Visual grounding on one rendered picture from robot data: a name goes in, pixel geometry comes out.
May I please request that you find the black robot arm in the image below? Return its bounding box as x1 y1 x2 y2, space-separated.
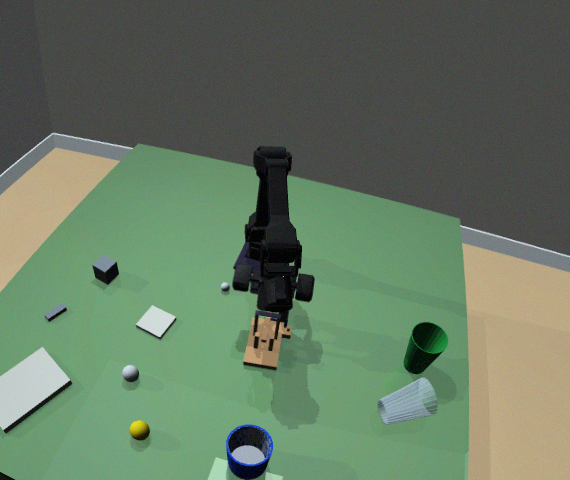
244 146 302 312

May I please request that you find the light blue cup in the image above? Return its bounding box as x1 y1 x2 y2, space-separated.
377 378 438 425

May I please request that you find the dark green cup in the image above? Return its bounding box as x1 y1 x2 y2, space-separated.
404 321 448 374

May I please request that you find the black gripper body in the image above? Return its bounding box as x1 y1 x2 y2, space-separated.
232 264 315 302

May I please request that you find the white flat square plate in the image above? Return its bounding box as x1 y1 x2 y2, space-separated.
136 305 176 340

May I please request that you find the yellow ball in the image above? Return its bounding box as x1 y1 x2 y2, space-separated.
130 420 150 441

